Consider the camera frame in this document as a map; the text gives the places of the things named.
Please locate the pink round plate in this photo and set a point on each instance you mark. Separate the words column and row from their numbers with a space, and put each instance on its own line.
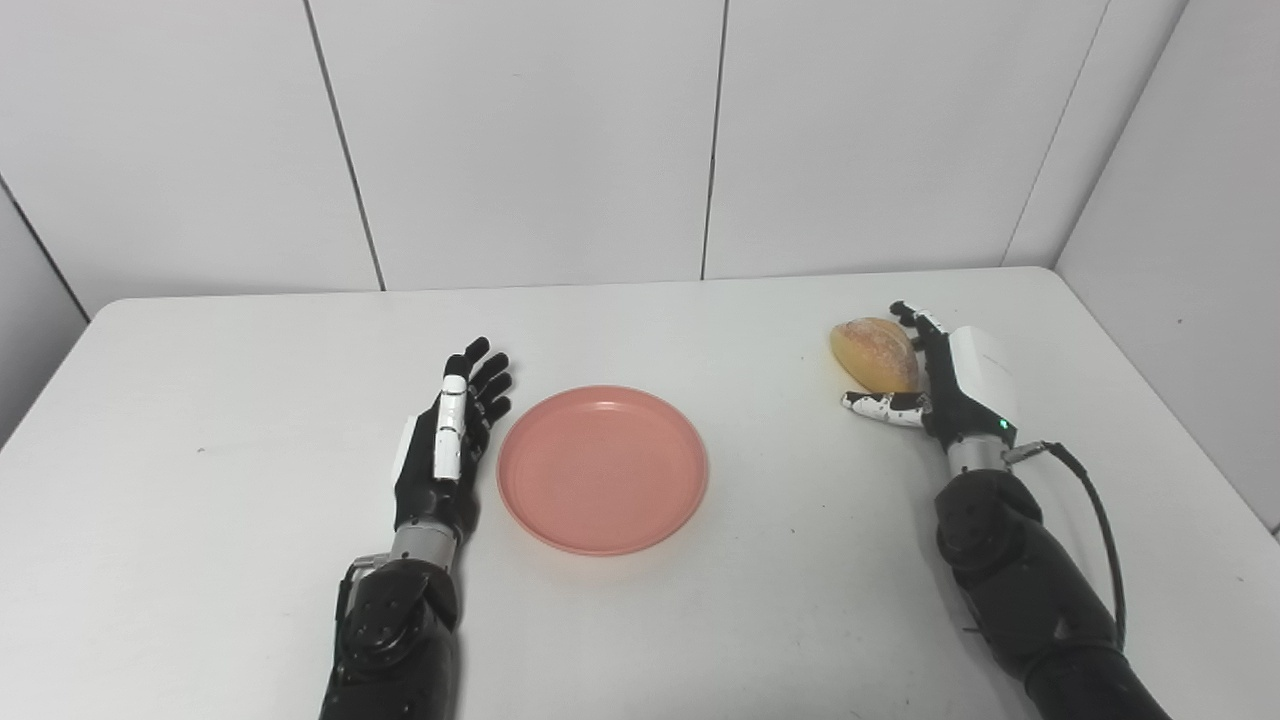
column 602, row 470

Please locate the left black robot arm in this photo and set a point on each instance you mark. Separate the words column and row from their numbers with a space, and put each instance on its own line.
column 400, row 630

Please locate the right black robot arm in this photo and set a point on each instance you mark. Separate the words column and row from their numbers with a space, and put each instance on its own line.
column 1030, row 590

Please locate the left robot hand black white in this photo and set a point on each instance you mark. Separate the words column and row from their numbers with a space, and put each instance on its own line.
column 445, row 450

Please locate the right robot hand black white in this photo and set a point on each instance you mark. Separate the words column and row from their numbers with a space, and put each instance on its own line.
column 955, row 385

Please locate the golden bread roll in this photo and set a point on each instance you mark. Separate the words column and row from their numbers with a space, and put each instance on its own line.
column 875, row 353

